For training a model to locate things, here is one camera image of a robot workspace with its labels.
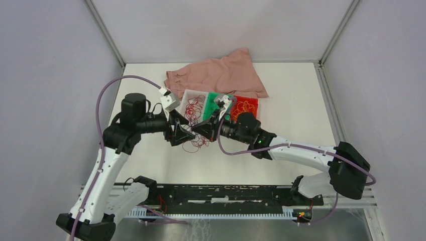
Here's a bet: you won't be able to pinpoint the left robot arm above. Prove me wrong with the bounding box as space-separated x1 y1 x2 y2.
56 91 195 240

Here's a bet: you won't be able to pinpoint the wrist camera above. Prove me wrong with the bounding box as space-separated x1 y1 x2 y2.
214 94 237 120
160 91 180 118

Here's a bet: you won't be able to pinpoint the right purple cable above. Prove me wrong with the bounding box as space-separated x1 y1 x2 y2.
216 96 377 186

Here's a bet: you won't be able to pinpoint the red plastic bin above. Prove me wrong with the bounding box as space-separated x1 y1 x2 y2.
230 95 258 121

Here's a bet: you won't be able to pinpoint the red cables in white bin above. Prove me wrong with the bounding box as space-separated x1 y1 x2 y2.
184 94 207 124

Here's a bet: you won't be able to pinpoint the pink cloth shorts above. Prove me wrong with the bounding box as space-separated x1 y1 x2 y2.
164 48 269 98

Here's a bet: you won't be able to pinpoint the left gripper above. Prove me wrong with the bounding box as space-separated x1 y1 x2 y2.
137 108 195 146

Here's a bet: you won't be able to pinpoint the yellow cables in red bin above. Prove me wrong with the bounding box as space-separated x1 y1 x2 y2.
231 99 258 122

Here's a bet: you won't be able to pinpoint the translucent white bin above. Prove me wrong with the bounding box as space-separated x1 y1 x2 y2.
178 89 208 126

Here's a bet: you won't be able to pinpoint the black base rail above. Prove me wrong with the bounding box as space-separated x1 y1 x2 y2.
138 181 324 214

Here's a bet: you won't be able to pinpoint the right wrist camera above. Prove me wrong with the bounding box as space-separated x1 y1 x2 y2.
214 94 237 120

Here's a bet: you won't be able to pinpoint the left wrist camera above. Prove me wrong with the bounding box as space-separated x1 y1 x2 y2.
160 91 180 118

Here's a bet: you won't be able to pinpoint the coloured cable pile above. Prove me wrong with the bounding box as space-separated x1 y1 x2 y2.
182 125 211 154

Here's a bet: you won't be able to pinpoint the green plastic bin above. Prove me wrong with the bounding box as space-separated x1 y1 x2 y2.
202 92 225 121

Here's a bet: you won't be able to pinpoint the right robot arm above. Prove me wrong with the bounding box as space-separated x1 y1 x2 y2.
190 110 376 205

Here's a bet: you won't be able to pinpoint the white cable duct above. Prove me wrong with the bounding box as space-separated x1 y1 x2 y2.
124 207 297 220

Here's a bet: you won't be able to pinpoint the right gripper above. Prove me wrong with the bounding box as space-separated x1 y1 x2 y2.
192 108 251 144

